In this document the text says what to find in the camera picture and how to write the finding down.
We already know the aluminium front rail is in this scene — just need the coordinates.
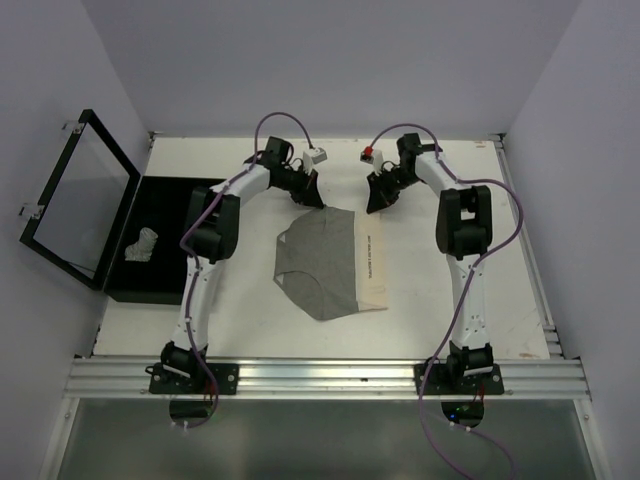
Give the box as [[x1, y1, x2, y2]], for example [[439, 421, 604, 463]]
[[63, 357, 590, 400]]

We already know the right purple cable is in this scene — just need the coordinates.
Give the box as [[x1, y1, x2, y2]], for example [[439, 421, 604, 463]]
[[369, 122, 525, 480]]

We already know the grey striped underwear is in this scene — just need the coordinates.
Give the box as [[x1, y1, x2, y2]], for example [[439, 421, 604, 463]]
[[124, 227, 158, 263]]

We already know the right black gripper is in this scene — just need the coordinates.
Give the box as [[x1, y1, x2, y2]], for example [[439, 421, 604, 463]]
[[367, 166, 420, 212]]

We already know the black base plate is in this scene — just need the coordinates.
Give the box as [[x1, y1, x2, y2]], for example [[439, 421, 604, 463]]
[[145, 363, 239, 395], [413, 363, 502, 396]]

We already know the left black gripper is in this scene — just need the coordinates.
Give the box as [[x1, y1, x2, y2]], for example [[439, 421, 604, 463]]
[[274, 164, 324, 208]]

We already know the grey and cream sock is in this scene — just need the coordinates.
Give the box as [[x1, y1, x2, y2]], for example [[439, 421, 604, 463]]
[[273, 207, 389, 321]]

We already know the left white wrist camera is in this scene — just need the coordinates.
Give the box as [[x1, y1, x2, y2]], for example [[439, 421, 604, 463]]
[[302, 147, 328, 168]]

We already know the aluminium right side rail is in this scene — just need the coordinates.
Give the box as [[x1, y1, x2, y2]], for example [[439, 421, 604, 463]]
[[491, 133, 565, 360]]

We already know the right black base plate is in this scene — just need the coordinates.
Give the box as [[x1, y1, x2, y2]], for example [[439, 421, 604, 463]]
[[413, 363, 502, 396]]

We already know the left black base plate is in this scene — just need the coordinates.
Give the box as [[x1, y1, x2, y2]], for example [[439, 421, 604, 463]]
[[145, 363, 239, 395]]

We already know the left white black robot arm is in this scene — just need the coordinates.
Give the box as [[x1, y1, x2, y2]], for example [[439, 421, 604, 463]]
[[147, 137, 327, 398]]

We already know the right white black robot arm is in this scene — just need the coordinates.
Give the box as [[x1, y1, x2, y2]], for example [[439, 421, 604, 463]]
[[360, 133, 494, 395]]

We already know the aluminium rail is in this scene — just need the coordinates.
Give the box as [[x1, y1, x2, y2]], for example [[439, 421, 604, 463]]
[[491, 133, 565, 360], [63, 357, 590, 400]]

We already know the black open storage case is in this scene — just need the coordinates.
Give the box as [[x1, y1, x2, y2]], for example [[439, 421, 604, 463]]
[[20, 109, 219, 305]]

